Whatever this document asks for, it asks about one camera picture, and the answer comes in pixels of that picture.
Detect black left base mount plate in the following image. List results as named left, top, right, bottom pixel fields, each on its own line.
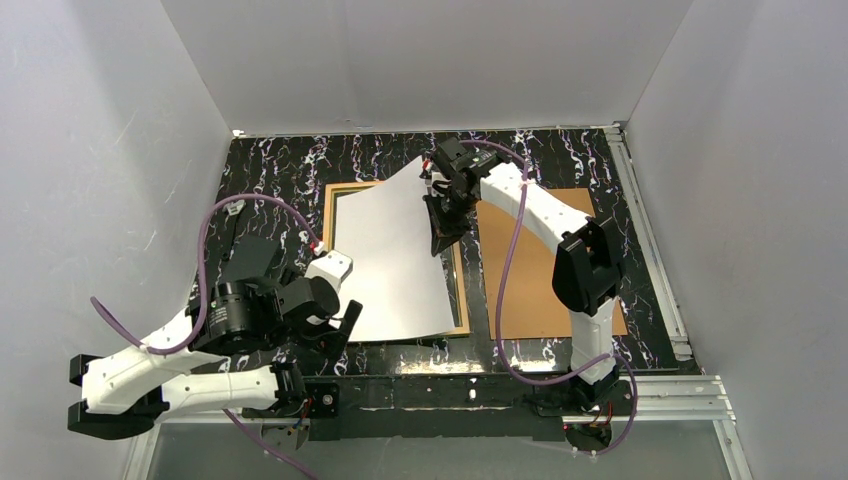
left=295, top=381, right=340, bottom=419

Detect brown backing board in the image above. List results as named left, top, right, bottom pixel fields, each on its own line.
left=474, top=187, right=629, bottom=341

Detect landscape photo print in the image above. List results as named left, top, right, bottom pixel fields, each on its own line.
left=333, top=157, right=454, bottom=342

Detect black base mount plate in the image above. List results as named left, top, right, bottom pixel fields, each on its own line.
left=295, top=381, right=340, bottom=419
left=524, top=379, right=636, bottom=418

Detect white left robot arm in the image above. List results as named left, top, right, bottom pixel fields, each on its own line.
left=67, top=250, right=362, bottom=440

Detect aluminium rail frame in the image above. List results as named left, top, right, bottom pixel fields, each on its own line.
left=124, top=374, right=751, bottom=479

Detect small silver clip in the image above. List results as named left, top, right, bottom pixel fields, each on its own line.
left=224, top=200, right=245, bottom=216

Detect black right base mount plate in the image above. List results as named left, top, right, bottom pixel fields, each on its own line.
left=524, top=379, right=636, bottom=418

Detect green picture frame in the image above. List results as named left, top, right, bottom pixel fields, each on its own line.
left=323, top=181, right=472, bottom=337

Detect black flat stand plate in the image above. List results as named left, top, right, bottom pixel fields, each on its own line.
left=215, top=235, right=282, bottom=285

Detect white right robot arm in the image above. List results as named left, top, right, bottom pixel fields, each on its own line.
left=420, top=138, right=625, bottom=408

